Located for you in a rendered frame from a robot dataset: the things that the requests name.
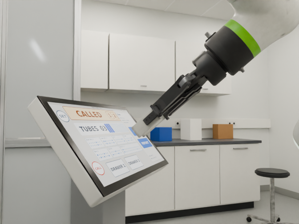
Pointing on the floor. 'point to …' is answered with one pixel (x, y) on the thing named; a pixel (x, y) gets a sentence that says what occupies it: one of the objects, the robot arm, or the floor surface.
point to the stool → (268, 172)
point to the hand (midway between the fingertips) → (148, 123)
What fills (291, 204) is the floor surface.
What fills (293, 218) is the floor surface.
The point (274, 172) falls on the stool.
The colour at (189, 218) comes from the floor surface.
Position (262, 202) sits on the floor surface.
